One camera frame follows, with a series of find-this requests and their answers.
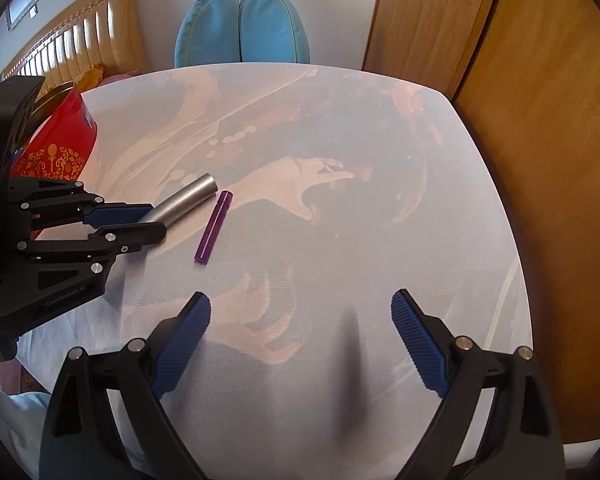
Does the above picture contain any blue chair backrest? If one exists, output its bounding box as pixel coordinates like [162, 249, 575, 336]
[174, 0, 311, 68]

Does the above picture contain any wooden wardrobe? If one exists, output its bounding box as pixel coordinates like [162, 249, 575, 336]
[362, 0, 600, 441]

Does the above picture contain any wooden bed headboard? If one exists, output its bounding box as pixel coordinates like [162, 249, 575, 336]
[0, 0, 151, 92]

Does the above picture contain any purple tube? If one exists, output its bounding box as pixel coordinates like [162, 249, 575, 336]
[194, 190, 233, 264]

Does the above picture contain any red round tin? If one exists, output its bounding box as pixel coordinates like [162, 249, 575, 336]
[10, 80, 100, 241]

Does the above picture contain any silver tube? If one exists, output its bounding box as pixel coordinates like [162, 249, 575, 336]
[140, 172, 218, 226]

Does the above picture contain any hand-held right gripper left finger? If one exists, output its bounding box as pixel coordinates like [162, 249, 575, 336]
[39, 291, 212, 480]

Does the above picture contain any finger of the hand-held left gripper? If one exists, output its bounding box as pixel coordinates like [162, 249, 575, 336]
[7, 177, 154, 228]
[15, 220, 168, 276]

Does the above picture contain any orange sunflower pillow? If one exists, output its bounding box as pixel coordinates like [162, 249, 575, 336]
[75, 62, 106, 93]

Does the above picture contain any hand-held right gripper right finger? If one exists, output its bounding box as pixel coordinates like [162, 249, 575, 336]
[391, 288, 565, 480]

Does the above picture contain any pink bedsheet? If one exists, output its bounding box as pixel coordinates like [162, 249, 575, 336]
[100, 71, 148, 86]

